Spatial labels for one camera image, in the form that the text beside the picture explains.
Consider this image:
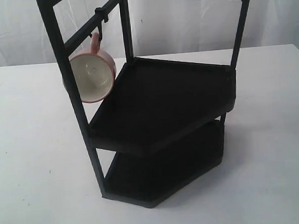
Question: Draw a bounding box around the pink ceramic mug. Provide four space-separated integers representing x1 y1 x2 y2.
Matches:
70 33 116 103

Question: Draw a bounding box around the black two-tier corner rack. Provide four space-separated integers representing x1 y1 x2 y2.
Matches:
36 0 250 208

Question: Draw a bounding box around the black sliding hook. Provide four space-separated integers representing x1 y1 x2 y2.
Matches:
88 7 109 41

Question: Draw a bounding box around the white backdrop curtain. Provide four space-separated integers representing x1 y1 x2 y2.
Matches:
0 0 299 66

